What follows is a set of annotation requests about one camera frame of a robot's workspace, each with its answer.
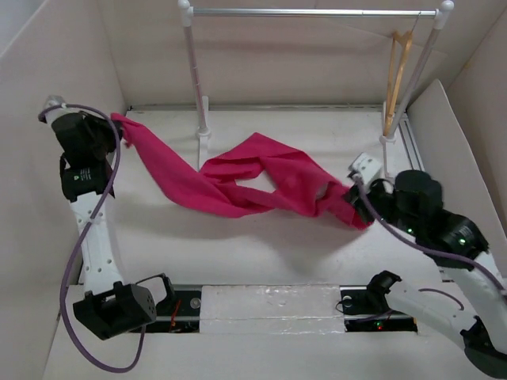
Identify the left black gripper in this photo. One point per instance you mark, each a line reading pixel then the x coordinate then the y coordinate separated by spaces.
pixel 105 123

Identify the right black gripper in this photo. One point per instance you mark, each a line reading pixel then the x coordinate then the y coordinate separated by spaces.
pixel 354 197

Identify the pink trousers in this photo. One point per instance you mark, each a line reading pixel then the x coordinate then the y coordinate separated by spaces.
pixel 258 175

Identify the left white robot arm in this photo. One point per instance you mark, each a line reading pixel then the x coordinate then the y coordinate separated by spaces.
pixel 111 305

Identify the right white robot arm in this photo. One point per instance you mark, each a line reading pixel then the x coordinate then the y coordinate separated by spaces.
pixel 413 212

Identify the wooden clothes hanger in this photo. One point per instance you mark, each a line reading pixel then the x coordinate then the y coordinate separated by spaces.
pixel 400 51

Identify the white clothes rack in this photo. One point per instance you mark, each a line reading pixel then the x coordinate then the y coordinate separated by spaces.
pixel 187 12

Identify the white foam block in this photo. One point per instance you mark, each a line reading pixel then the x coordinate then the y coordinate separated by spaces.
pixel 271 310

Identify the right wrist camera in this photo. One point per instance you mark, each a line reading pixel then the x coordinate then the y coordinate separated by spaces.
pixel 366 167

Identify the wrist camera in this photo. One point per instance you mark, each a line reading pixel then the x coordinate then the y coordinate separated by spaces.
pixel 366 167
pixel 54 105

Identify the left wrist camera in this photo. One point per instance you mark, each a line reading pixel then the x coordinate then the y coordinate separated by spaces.
pixel 54 105

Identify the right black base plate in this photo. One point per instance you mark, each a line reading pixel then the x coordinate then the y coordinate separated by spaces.
pixel 363 314

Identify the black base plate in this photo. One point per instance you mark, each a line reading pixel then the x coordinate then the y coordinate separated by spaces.
pixel 184 316
pixel 363 314

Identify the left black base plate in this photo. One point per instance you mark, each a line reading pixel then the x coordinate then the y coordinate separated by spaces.
pixel 184 316

